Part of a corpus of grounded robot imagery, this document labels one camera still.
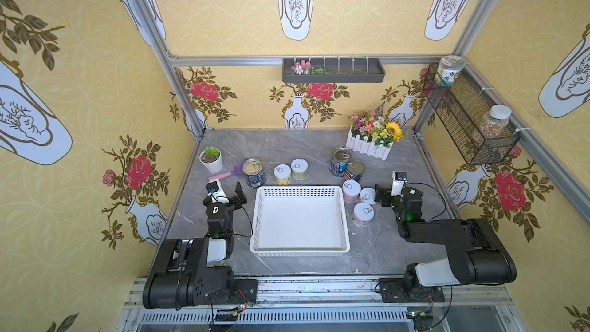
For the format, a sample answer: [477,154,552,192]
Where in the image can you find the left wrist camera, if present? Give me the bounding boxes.
[206,179,229,204]

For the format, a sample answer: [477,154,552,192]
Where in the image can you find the clear jar white lid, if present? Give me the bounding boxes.
[478,105,512,140]

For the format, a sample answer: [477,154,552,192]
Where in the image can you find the flower box white fence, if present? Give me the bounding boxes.
[345,111,404,161]

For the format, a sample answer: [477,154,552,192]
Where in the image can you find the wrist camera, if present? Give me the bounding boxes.
[206,179,229,204]
[391,171,407,197]

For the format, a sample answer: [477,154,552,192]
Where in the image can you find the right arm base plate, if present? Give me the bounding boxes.
[373,278,446,304]

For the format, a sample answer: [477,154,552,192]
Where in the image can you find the large blue can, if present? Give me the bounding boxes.
[330,148,351,177]
[243,158,266,188]

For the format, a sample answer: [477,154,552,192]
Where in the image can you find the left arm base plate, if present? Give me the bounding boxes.
[211,278,258,305]

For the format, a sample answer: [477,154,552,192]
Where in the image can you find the small pink flowers on shelf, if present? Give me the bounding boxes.
[290,60,327,75]

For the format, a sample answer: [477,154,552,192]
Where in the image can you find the black wire wall basket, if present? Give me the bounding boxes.
[423,64,520,165]

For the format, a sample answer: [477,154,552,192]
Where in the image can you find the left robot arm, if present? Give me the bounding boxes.
[142,181,248,310]

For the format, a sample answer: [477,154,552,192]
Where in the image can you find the dark red label can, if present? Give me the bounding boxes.
[344,160,365,182]

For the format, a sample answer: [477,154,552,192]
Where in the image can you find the white potted succulent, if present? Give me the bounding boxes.
[199,146,223,174]

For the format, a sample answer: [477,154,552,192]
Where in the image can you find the pink purple toy shovel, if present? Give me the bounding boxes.
[209,159,246,182]

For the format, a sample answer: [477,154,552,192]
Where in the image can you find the small orange can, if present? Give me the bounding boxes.
[353,202,375,227]

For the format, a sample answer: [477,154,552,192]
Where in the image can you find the grey wall shelf tray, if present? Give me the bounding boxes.
[282,56,386,84]

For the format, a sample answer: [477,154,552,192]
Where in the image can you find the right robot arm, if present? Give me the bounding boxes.
[375,185,517,303]

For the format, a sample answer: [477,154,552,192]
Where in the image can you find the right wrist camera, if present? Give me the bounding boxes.
[391,171,407,197]

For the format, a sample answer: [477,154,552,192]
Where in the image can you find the white plastic basket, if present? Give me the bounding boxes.
[250,185,350,258]

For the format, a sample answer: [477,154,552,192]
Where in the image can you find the small green can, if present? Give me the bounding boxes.
[290,158,309,181]

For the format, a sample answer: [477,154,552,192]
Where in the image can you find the small yellow can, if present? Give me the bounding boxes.
[273,164,291,186]

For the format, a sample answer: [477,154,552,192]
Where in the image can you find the small white lid can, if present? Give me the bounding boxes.
[359,187,376,205]

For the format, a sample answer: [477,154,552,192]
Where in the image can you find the small pink can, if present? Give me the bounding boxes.
[342,180,362,203]

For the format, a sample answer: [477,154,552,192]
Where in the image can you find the jar with green label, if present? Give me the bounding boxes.
[434,55,466,87]

